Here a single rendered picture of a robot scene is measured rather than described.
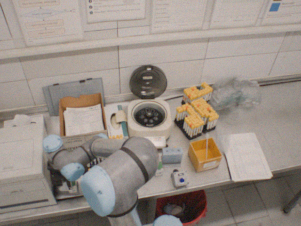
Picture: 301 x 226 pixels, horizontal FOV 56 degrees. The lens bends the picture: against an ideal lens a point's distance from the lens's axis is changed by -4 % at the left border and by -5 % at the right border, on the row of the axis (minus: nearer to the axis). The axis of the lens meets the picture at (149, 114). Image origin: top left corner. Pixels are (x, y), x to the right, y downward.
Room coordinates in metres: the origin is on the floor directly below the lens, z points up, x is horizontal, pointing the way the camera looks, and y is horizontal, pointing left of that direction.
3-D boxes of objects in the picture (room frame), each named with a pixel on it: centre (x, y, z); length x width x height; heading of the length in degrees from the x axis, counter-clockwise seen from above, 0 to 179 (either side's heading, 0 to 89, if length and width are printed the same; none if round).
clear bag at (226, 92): (1.37, -0.48, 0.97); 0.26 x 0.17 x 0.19; 119
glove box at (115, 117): (1.07, 0.18, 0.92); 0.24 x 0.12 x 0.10; 15
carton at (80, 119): (1.05, 0.36, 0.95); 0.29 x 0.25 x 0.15; 15
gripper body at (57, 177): (0.64, 0.37, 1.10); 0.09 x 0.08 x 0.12; 105
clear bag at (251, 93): (1.41, -0.64, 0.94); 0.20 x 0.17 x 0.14; 88
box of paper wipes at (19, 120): (1.01, 0.71, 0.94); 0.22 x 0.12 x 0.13; 109
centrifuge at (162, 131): (1.08, 0.00, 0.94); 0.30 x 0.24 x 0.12; 6
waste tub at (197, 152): (0.89, -0.30, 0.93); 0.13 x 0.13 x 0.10; 20
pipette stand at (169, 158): (0.87, -0.13, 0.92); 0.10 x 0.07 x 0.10; 97
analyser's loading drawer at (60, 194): (0.64, 0.37, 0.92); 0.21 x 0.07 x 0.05; 105
